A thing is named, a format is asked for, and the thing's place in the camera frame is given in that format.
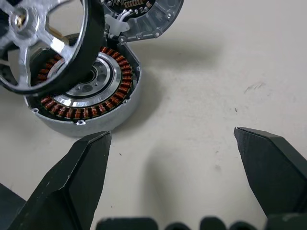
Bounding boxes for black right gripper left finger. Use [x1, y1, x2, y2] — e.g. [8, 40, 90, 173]
[7, 130, 112, 230]

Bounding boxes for grey motor housing copper windings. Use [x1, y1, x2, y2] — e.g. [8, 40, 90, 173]
[23, 33, 142, 138]

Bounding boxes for hinged motor lid circuit board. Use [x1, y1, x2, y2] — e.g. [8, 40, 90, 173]
[102, 0, 185, 44]

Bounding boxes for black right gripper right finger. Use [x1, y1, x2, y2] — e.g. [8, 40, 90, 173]
[234, 126, 307, 220]

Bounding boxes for silver spoked rotor black rim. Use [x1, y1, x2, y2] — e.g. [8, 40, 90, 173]
[0, 0, 106, 94]

